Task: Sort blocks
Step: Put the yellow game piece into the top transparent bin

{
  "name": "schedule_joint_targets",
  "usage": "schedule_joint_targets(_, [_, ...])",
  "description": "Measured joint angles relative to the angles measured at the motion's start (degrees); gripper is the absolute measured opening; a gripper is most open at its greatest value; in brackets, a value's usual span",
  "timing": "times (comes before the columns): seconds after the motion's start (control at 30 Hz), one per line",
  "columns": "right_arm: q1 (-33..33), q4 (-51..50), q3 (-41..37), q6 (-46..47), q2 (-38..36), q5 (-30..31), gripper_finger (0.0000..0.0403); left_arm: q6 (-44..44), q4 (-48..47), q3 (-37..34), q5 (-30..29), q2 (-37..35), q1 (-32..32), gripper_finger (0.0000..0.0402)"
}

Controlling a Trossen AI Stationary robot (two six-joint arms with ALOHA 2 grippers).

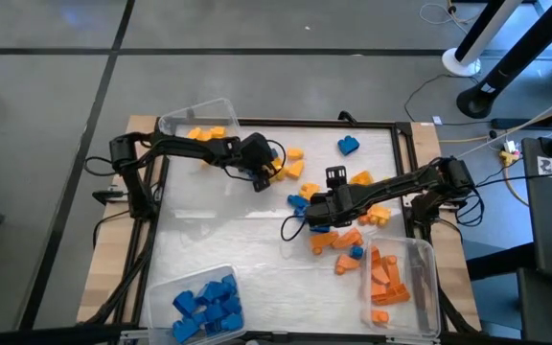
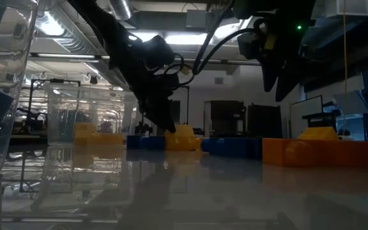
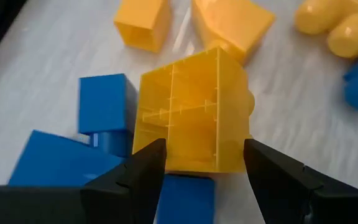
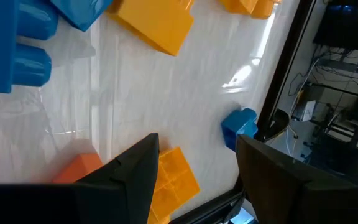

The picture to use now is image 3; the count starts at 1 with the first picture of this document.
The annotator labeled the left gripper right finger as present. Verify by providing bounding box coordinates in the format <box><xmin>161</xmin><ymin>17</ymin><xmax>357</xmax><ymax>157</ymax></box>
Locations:
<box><xmin>243</xmin><ymin>139</ymin><xmax>358</xmax><ymax>224</ymax></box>

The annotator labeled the yellow plastic building block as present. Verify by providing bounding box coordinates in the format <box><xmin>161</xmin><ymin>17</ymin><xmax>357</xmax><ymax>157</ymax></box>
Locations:
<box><xmin>294</xmin><ymin>0</ymin><xmax>358</xmax><ymax>59</ymax></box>
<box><xmin>113</xmin><ymin>0</ymin><xmax>172</xmax><ymax>53</ymax></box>
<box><xmin>191</xmin><ymin>0</ymin><xmax>275</xmax><ymax>65</ymax></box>
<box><xmin>132</xmin><ymin>46</ymin><xmax>256</xmax><ymax>174</ymax></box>

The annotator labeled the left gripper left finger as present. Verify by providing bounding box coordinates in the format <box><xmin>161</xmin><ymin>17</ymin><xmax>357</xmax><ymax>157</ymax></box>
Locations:
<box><xmin>0</xmin><ymin>138</ymin><xmax>167</xmax><ymax>224</ymax></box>

